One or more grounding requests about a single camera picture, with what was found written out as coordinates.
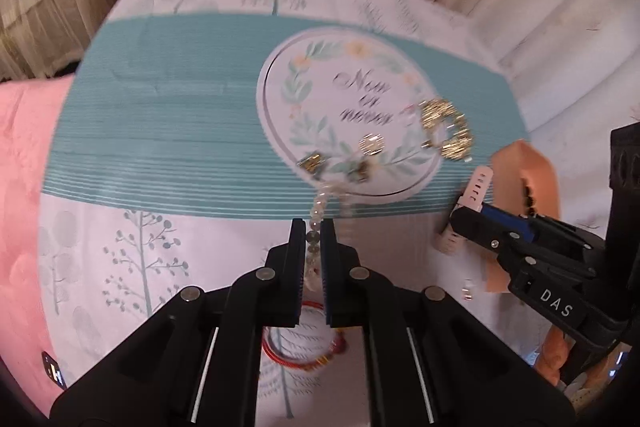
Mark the peach jewelry box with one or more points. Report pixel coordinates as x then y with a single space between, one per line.
537 179

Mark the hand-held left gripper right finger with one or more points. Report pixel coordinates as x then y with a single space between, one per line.
327 272

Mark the round gold earring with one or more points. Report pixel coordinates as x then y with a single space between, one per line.
372 143

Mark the square gold earring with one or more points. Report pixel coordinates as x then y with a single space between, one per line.
311 162
360 171

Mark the black blanket tag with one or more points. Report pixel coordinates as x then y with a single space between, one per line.
53 369

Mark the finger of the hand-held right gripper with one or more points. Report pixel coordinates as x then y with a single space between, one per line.
512 224
475 232

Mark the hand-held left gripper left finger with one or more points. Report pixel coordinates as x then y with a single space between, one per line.
298 272

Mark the pink quilted blanket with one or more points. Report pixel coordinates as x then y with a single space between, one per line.
25 207

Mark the person's right hand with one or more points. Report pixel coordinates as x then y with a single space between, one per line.
552 354

